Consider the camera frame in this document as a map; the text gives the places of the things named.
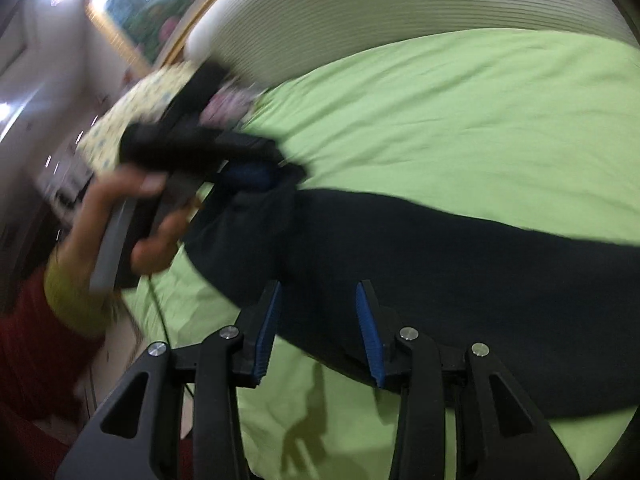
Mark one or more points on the green bed sheet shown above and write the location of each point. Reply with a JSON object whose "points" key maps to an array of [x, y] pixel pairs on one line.
{"points": [[536, 130]]}

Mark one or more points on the pink floral pillow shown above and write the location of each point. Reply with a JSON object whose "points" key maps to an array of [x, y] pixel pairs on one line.
{"points": [[229, 106]]}

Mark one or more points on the white ribbed headboard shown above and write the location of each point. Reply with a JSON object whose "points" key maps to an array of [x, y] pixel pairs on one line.
{"points": [[270, 41]]}

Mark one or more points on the black pants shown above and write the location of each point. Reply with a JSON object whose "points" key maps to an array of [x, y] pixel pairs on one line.
{"points": [[562, 314]]}

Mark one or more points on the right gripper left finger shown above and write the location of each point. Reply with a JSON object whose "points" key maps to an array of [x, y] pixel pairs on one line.
{"points": [[258, 326]]}

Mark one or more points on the yellow dotted pillow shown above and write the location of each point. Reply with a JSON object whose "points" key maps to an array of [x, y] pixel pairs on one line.
{"points": [[145, 101]]}

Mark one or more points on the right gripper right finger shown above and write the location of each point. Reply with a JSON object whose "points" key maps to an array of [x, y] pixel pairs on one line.
{"points": [[378, 326]]}

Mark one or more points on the red sleeve left forearm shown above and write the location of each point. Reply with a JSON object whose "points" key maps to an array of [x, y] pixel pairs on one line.
{"points": [[47, 343]]}

